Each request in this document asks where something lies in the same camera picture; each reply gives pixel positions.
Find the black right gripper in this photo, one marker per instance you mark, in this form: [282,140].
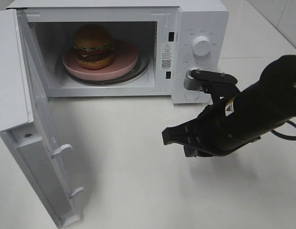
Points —
[212,133]

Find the round white door button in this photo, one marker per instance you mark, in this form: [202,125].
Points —
[192,95]

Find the pink round plate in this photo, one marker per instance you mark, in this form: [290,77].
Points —
[125,59]

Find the burger with lettuce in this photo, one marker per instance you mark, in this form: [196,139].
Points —
[93,47]

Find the white microwave door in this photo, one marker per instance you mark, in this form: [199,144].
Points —
[26,123]

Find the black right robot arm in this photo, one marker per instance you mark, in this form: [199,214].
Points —
[236,118]

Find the glass microwave turntable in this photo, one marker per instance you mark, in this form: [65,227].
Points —
[137,71]

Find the upper white power knob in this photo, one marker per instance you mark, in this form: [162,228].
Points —
[201,45]

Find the white microwave oven body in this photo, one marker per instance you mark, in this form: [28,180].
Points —
[162,30]

